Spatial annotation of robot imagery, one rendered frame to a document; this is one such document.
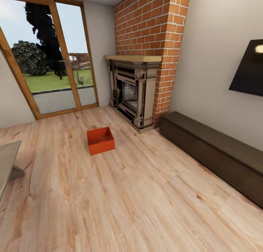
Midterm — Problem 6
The storage box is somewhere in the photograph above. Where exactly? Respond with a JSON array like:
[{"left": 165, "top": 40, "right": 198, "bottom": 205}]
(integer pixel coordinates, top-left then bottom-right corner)
[{"left": 87, "top": 127, "right": 115, "bottom": 155}]

